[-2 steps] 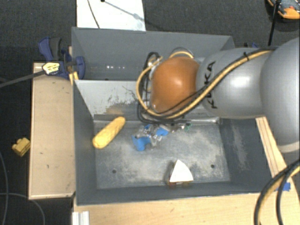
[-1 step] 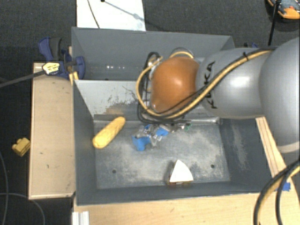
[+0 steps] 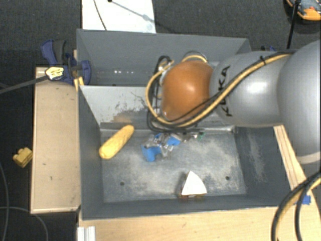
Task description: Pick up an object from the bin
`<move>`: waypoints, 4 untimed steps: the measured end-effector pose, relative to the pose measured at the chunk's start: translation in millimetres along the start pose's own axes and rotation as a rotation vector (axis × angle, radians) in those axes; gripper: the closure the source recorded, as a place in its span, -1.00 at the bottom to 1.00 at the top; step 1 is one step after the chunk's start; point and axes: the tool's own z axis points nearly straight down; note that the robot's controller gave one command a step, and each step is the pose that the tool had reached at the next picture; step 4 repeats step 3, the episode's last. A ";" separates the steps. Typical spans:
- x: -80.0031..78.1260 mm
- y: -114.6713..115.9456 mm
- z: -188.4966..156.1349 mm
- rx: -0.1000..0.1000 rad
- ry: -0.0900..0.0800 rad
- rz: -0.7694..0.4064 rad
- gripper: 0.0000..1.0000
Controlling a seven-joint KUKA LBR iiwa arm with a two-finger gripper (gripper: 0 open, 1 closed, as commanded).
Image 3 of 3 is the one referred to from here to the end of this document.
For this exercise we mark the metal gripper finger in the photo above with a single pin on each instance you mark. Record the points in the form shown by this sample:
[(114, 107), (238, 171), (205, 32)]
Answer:
[(153, 141), (167, 150)]

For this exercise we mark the grey metal bin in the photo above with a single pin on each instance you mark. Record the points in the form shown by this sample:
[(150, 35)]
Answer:
[(155, 177)]

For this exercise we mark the blue plastic toy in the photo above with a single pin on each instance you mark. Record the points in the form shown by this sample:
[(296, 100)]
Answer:
[(150, 153)]

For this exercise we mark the white wedge toy cake slice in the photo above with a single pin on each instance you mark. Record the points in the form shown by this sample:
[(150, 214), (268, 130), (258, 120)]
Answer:
[(193, 184)]

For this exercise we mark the pale wood board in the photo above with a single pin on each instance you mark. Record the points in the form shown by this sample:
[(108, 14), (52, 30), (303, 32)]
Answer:
[(55, 139)]

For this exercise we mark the yellow toy corn cob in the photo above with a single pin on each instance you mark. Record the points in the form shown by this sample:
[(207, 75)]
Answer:
[(116, 142)]

